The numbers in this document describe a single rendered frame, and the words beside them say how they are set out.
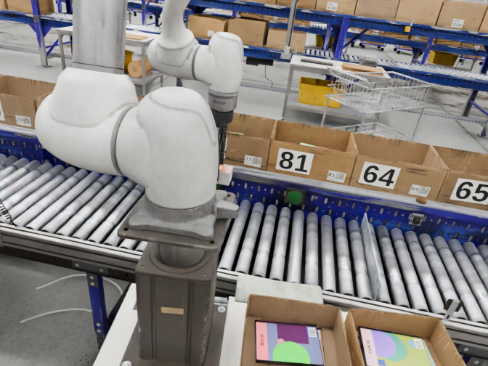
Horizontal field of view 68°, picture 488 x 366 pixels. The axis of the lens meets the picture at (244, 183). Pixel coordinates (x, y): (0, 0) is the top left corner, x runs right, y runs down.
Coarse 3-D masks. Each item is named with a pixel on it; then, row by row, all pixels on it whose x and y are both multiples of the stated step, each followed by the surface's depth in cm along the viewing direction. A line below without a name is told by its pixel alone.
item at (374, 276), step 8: (368, 224) 157; (368, 232) 153; (368, 240) 151; (368, 248) 148; (368, 256) 146; (368, 264) 144; (376, 264) 134; (368, 272) 142; (376, 272) 132; (376, 280) 130; (376, 288) 129; (376, 296) 129
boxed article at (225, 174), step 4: (220, 164) 122; (220, 168) 119; (224, 168) 120; (228, 168) 120; (232, 168) 122; (220, 172) 117; (224, 172) 117; (228, 172) 118; (220, 176) 118; (224, 176) 118; (228, 176) 118; (220, 180) 119; (224, 180) 118; (228, 180) 118; (224, 184) 119; (228, 184) 119
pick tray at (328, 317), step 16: (256, 304) 111; (272, 304) 111; (288, 304) 110; (304, 304) 110; (320, 304) 109; (288, 320) 113; (304, 320) 113; (320, 320) 112; (336, 320) 110; (336, 336) 108; (336, 352) 105
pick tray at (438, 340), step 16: (352, 320) 105; (368, 320) 111; (384, 320) 111; (400, 320) 111; (416, 320) 110; (432, 320) 110; (352, 336) 103; (432, 336) 112; (448, 336) 104; (352, 352) 101; (432, 352) 109; (448, 352) 103
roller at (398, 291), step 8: (376, 232) 169; (384, 232) 163; (384, 240) 158; (384, 248) 154; (392, 248) 155; (384, 256) 151; (392, 256) 149; (384, 264) 148; (392, 264) 145; (392, 272) 141; (392, 280) 138; (400, 280) 137; (392, 288) 135; (400, 288) 133; (392, 296) 133; (400, 296) 130; (400, 304) 127; (408, 304) 127
